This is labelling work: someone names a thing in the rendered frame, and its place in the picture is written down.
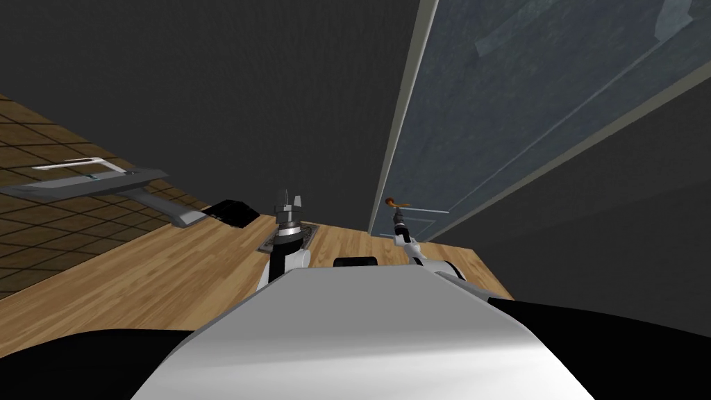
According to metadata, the grey flat fixture with rail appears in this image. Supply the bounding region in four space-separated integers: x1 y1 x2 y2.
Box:
0 157 210 228

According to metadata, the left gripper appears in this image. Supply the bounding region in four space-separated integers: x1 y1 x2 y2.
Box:
274 188 304 226

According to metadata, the black box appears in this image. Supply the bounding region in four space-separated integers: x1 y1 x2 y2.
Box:
202 199 262 230

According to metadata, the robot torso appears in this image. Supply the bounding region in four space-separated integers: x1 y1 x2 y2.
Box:
130 256 596 400

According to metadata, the grey floor grate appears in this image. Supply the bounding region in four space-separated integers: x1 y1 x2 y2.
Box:
258 222 321 255

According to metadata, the blue-grey door leaf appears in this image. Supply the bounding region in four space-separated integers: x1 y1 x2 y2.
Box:
368 0 711 243

